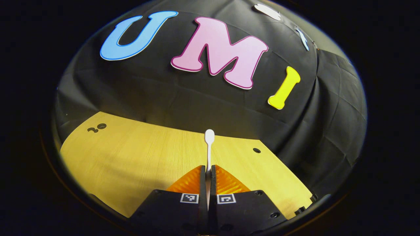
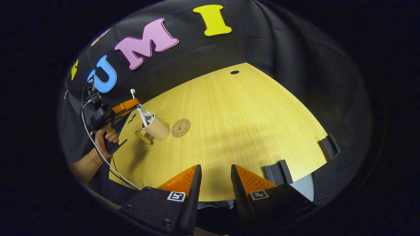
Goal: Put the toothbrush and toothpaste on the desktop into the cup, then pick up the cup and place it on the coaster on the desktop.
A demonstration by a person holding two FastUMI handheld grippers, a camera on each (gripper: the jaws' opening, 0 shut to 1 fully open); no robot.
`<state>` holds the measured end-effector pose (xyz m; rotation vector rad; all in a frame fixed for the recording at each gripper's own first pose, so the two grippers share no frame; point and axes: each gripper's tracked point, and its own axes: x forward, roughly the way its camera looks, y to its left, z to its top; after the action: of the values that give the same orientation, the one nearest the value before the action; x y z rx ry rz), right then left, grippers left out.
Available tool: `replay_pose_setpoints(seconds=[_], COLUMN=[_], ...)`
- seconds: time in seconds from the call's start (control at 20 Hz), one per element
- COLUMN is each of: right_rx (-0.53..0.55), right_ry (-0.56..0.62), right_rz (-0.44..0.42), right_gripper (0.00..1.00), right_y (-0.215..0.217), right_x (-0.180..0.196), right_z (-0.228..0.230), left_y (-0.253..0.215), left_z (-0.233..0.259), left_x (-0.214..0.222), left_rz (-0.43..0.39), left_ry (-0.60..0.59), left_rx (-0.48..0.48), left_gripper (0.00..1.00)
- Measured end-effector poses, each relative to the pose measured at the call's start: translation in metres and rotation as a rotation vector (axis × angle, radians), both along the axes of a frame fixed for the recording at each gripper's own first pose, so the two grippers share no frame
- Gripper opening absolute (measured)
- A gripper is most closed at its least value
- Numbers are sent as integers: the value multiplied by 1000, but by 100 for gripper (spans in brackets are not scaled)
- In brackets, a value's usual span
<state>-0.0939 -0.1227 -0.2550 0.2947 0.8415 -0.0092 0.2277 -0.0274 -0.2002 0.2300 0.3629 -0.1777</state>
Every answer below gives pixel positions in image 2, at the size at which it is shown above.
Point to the black backdrop cloth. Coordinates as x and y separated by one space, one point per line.
279 39

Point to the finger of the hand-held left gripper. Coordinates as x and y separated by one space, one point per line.
126 106

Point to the wooden desktop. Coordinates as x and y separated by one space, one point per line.
236 124

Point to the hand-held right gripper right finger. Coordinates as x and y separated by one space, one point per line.
241 196

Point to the round cork coaster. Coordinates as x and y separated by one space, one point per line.
180 127

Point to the beige cup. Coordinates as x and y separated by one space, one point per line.
159 129

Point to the white toothbrush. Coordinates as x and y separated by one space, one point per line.
132 92

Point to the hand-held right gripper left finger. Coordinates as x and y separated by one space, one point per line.
193 196

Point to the black desk edge bracket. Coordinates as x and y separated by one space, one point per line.
329 147
279 172

